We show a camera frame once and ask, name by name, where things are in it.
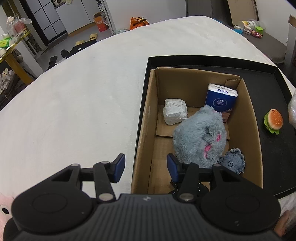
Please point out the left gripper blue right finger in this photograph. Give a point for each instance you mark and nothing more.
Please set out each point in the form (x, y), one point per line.
(176, 169)

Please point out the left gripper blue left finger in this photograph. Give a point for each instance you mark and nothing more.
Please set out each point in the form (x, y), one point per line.
(117, 168)

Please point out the white cloth pack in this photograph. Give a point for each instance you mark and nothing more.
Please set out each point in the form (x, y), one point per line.
(175, 111)

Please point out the blue tissue pack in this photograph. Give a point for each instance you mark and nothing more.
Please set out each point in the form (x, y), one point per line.
(222, 99)

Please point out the burger plush toy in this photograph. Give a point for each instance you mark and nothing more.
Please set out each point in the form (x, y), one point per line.
(273, 121)

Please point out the clear bag of white beads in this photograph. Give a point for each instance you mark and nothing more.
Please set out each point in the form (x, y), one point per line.
(292, 110)

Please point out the black patterned sock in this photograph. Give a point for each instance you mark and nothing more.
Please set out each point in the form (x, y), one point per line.
(197, 188)

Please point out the brown cardboard box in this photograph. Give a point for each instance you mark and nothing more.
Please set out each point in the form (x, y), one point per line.
(155, 141)

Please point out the grey fluffy plush toy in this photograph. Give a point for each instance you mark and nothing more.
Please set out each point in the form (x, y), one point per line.
(200, 139)

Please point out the small denim plush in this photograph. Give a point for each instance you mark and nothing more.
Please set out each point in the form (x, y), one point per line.
(233, 160)

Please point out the black shallow tray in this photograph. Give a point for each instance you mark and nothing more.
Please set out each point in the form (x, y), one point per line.
(268, 90)

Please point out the orange bag on floor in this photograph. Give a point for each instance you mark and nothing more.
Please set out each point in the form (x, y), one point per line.
(138, 22)

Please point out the orange cardboard box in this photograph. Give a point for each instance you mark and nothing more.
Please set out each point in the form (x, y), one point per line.
(100, 20)

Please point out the grey bench mat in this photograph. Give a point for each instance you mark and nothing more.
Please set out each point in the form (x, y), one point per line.
(267, 44)

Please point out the yellow table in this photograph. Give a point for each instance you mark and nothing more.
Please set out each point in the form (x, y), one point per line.
(14, 65)

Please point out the green cup toy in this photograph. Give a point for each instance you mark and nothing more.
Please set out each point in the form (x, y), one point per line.
(259, 29)

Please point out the clear glass jar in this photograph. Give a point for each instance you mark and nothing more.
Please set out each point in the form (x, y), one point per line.
(16, 29)

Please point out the brown board against wall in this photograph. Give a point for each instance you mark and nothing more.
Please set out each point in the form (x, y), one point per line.
(242, 10)

